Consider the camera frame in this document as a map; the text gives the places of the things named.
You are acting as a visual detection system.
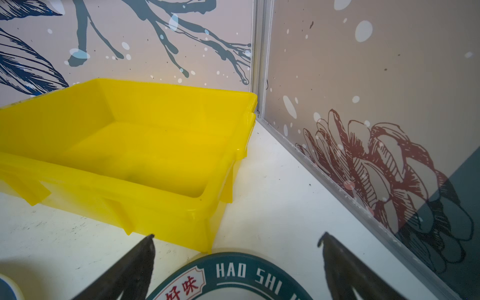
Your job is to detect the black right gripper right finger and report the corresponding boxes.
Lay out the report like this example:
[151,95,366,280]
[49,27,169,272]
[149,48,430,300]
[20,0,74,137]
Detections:
[317,232,405,300]

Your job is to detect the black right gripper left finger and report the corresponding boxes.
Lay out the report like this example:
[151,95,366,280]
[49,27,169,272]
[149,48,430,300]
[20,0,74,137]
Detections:
[74,234,156,300]

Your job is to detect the green rim HAO SHI plate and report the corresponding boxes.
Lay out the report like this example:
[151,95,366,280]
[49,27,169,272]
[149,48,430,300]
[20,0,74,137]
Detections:
[147,252,312,300]

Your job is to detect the yellow plastic bin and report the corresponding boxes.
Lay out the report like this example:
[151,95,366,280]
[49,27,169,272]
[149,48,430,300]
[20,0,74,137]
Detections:
[1,79,258,253]

